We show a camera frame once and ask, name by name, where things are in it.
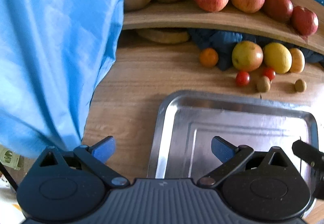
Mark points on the cherry tomato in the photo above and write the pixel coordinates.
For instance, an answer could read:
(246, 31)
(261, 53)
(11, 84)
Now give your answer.
(242, 78)
(269, 73)

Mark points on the flat bread under shelf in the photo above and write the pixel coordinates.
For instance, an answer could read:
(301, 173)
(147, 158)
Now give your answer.
(164, 36)

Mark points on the small orange tangerine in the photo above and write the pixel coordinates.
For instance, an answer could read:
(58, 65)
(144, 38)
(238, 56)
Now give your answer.
(208, 57)

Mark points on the yellow lemon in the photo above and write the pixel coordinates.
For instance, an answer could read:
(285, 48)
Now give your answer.
(277, 57)

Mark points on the light blue cloth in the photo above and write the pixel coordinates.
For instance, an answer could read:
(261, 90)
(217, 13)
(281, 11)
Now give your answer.
(53, 55)

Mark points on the metal tray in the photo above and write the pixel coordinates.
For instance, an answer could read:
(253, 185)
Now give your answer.
(187, 121)

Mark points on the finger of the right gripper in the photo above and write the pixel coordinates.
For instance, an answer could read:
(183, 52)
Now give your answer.
(309, 154)

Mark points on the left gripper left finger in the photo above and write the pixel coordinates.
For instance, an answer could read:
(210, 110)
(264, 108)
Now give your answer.
(95, 157)

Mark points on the dark blue jacket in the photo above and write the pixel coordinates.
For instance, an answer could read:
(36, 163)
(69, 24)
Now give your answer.
(223, 42)

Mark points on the wooden desk shelf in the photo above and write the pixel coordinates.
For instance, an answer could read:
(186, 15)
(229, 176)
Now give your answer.
(188, 15)

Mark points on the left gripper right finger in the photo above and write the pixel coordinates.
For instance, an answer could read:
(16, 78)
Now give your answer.
(233, 158)

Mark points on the small brown longan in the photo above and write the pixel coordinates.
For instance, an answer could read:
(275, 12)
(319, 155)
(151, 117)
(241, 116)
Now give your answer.
(263, 85)
(300, 85)

